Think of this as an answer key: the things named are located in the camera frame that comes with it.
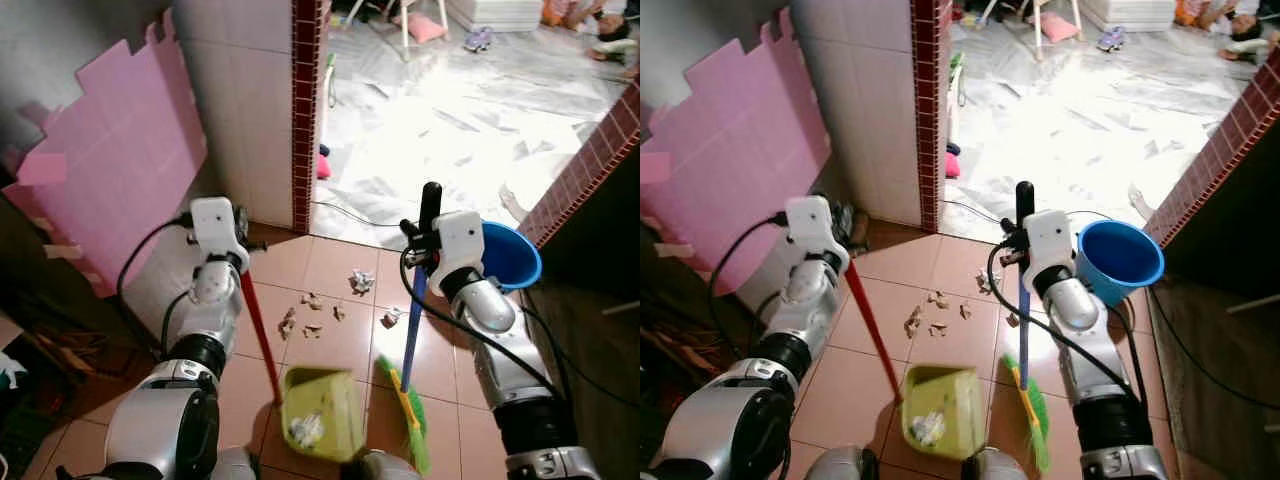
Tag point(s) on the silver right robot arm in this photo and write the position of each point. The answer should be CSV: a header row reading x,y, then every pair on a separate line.
x,y
510,370
1095,370

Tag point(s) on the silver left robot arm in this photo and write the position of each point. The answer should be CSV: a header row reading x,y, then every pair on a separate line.
x,y
730,425
165,425

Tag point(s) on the person lying on floor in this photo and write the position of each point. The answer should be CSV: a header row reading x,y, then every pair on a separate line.
x,y
1243,35
612,45

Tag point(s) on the crumpled white paper ball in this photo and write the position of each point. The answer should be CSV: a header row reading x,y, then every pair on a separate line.
x,y
983,281
361,282
927,428
305,430

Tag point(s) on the blue plastic bucket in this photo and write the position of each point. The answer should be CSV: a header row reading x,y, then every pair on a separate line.
x,y
1120,260
510,255

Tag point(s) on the pink slipper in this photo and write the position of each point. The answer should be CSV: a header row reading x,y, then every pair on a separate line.
x,y
952,163
324,165

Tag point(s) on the pink foam board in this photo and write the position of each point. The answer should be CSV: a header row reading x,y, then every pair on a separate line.
x,y
740,150
120,160

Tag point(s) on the pink cushion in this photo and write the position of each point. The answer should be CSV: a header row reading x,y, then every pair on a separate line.
x,y
425,28
1057,28

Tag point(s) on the robot right leg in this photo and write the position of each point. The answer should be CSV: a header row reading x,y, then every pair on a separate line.
x,y
388,468
995,468

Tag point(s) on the robot leg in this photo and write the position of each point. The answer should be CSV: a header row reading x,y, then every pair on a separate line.
x,y
835,466
232,466
995,468
388,468

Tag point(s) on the robot left leg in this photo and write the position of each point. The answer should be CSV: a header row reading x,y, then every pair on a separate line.
x,y
835,466
232,466

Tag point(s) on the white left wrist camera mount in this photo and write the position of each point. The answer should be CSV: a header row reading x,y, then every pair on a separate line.
x,y
812,225
215,225

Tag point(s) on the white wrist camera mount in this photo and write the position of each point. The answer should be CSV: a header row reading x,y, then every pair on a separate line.
x,y
215,225
1050,240
812,225
460,240

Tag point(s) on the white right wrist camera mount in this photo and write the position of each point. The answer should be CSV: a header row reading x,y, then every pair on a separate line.
x,y
1050,240
460,240

